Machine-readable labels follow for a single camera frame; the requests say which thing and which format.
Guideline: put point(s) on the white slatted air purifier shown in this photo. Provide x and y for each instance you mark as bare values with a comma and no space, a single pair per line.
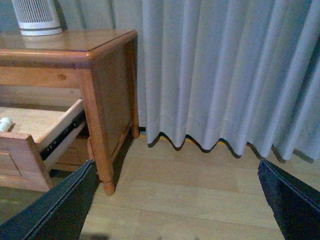
37,17

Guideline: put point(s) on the white medicine bottle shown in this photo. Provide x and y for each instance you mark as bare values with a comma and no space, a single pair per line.
5,124

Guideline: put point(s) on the wooden nightstand cabinet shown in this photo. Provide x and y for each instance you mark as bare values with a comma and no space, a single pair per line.
97,66

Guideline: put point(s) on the wooden drawer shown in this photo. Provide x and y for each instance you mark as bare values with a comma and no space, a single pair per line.
38,137
75,155

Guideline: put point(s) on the grey-green curtain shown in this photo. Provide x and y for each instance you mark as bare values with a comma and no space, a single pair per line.
245,71

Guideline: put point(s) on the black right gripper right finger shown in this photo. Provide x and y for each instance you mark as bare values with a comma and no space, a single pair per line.
295,204

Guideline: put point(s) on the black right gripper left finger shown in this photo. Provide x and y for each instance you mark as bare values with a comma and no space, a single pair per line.
60,213

